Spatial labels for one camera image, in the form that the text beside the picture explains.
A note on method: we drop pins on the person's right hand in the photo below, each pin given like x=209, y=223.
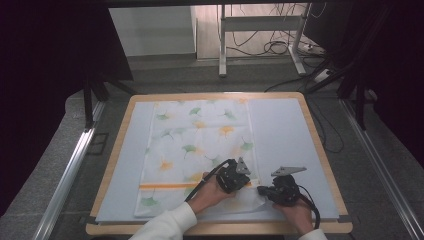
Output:
x=298, y=216

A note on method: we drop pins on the wooden table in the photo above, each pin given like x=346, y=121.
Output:
x=213, y=228

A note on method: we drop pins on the white power strip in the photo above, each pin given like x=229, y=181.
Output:
x=322, y=75

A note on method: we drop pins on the white leaf-print cloth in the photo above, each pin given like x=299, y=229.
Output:
x=193, y=146

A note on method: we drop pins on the black metal stand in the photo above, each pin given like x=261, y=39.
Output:
x=88, y=103
x=360, y=100

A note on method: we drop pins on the pale blue table mat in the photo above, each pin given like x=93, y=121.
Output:
x=286, y=133

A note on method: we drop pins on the person's left hand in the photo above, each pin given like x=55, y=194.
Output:
x=208, y=195

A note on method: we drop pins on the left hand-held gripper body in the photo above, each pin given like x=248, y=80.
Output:
x=230, y=178

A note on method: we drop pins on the white cabinet panel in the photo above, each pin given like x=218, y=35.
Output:
x=153, y=31

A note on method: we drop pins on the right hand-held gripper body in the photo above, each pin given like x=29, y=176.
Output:
x=285, y=191

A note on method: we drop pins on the black corner clip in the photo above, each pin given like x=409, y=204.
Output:
x=345, y=219
x=91, y=220

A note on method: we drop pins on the black curtain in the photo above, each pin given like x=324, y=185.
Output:
x=43, y=83
x=403, y=76

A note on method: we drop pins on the white metal desk frame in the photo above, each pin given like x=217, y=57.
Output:
x=260, y=23

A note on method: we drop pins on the aluminium rail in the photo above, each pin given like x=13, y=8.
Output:
x=66, y=176
x=380, y=166

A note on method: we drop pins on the dark floor plate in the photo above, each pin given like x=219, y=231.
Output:
x=98, y=143

